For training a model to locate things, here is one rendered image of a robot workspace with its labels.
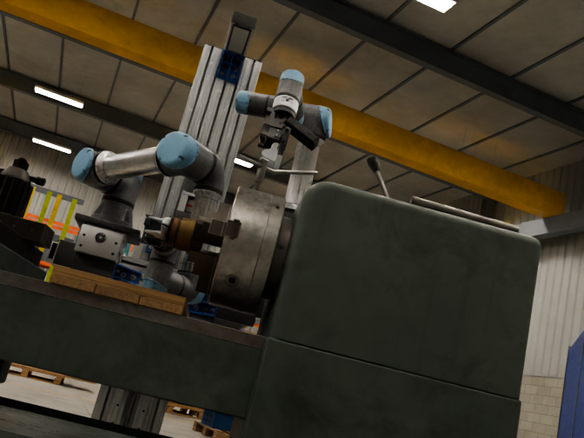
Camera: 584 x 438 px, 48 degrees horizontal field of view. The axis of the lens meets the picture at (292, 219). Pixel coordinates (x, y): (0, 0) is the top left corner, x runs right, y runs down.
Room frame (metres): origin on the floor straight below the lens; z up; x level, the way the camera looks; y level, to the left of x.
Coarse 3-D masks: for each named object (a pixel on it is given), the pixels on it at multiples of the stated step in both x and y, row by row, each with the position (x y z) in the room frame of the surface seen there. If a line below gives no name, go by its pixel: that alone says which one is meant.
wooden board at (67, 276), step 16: (64, 272) 1.46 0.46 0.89; (80, 272) 1.47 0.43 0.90; (80, 288) 1.47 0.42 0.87; (96, 288) 1.47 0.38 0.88; (112, 288) 1.47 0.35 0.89; (128, 288) 1.47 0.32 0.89; (144, 288) 1.48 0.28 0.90; (144, 304) 1.48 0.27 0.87; (160, 304) 1.48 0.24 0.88; (176, 304) 1.48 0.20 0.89
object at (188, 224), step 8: (176, 224) 1.62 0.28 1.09; (184, 224) 1.62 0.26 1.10; (192, 224) 1.62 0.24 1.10; (168, 232) 1.62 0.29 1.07; (176, 232) 1.62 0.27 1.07; (184, 232) 1.62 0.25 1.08; (192, 232) 1.61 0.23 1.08; (168, 240) 1.63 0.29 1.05; (176, 240) 1.62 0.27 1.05; (184, 240) 1.62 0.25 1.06; (176, 248) 1.65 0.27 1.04; (184, 248) 1.64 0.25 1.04; (192, 248) 1.65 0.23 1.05; (200, 248) 1.65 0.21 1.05
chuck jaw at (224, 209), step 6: (222, 204) 1.72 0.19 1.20; (228, 204) 1.72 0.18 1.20; (210, 210) 1.70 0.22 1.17; (222, 210) 1.71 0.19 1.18; (228, 210) 1.71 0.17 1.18; (210, 216) 1.68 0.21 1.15; (216, 216) 1.69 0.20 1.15; (222, 216) 1.69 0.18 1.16; (228, 216) 1.70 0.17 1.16; (198, 222) 1.66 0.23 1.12; (228, 222) 1.68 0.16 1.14
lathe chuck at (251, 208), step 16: (240, 192) 1.56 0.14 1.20; (256, 192) 1.59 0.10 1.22; (240, 208) 1.53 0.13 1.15; (256, 208) 1.53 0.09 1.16; (256, 224) 1.52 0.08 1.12; (224, 240) 1.51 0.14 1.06; (240, 240) 1.51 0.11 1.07; (256, 240) 1.51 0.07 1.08; (224, 256) 1.52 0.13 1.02; (240, 256) 1.52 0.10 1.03; (256, 256) 1.52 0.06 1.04; (224, 272) 1.54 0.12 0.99; (240, 272) 1.53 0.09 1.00; (224, 288) 1.57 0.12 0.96; (240, 288) 1.56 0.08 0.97; (224, 304) 1.63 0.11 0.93; (240, 304) 1.61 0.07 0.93
